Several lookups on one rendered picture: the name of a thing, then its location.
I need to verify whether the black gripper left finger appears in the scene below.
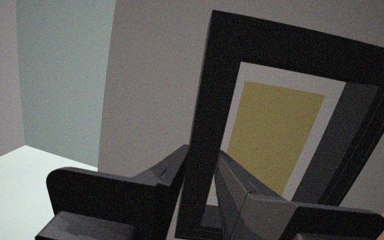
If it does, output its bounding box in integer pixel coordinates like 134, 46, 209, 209
46, 144, 189, 240

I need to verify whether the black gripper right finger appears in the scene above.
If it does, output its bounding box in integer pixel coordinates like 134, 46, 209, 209
215, 150, 384, 240

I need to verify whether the black picture frame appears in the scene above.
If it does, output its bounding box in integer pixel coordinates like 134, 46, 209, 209
174, 10, 384, 240

